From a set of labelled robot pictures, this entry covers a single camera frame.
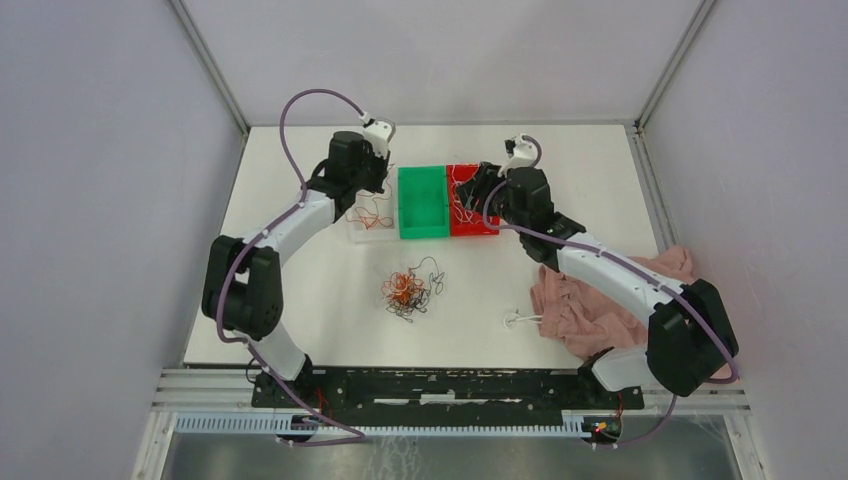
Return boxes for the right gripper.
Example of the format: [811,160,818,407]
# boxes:
[454,161,528,235]

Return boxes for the orange cables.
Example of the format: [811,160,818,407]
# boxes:
[344,175,399,232]

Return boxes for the cable pile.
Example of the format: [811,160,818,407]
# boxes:
[378,256,446,325]

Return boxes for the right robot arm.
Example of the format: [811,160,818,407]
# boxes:
[455,162,739,408]

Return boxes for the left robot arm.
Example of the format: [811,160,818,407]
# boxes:
[200,131,390,407]

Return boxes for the red plastic bin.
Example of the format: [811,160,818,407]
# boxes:
[446,164,499,237]

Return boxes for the clear plastic bin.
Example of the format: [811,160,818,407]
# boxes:
[345,164,399,244]

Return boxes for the green plastic bin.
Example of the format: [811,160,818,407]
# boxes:
[397,165,450,240]

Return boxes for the pink cloth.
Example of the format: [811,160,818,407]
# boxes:
[531,246,699,364]

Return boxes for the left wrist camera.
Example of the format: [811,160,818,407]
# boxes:
[360,112,396,160]

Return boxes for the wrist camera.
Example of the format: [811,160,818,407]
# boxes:
[498,134,542,177]
[360,112,396,160]

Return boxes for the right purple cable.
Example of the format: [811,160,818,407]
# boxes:
[481,134,740,452]

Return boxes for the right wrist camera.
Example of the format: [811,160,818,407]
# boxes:
[498,134,542,177]

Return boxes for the white drawstring cord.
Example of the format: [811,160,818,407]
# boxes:
[502,308,545,333]

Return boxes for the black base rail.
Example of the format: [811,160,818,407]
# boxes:
[289,366,645,427]

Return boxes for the blue cable duct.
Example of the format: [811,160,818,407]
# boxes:
[174,413,596,439]

